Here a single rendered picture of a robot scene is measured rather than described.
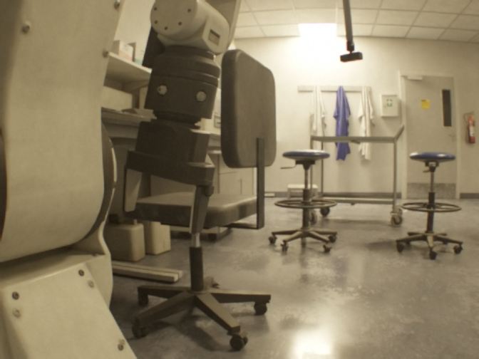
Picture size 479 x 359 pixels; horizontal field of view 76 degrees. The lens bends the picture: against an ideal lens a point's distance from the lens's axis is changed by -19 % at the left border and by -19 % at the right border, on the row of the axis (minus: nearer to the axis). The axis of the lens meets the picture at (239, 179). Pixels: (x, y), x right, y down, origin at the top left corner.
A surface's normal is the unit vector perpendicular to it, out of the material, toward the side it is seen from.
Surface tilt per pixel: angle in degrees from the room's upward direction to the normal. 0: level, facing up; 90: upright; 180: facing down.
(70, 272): 60
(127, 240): 91
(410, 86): 90
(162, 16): 90
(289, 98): 90
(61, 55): 100
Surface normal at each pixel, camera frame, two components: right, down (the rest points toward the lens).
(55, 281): 0.81, -0.48
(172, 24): -0.36, 0.05
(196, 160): 0.91, 0.22
